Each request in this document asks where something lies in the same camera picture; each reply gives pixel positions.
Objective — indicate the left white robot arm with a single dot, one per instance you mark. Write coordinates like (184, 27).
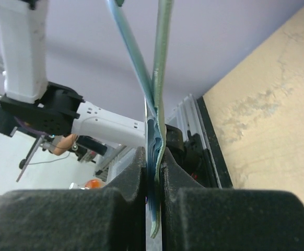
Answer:
(46, 106)

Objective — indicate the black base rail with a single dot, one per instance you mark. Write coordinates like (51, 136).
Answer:
(203, 159)

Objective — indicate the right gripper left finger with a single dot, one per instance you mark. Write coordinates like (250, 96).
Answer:
(108, 218)

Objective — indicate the green leather card holder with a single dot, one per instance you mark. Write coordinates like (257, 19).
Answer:
(152, 86)

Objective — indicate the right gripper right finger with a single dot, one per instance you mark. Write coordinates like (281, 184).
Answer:
(199, 218)

